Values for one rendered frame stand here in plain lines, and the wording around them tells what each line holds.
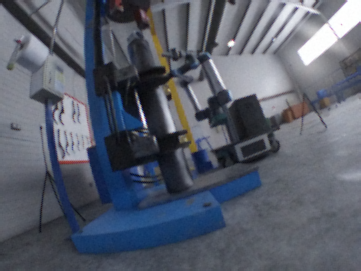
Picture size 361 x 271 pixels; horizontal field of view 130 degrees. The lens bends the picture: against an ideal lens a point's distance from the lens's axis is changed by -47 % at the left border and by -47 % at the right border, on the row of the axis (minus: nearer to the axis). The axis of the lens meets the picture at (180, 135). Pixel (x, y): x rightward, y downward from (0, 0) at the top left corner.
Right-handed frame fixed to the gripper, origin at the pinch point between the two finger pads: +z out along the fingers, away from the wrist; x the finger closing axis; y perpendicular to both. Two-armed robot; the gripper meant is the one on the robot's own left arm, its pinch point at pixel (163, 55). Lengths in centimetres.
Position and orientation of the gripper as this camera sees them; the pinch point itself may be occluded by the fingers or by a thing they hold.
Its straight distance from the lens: 160.0
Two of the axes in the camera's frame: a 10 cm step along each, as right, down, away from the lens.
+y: 3.5, -2.3, -9.1
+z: -8.8, 2.4, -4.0
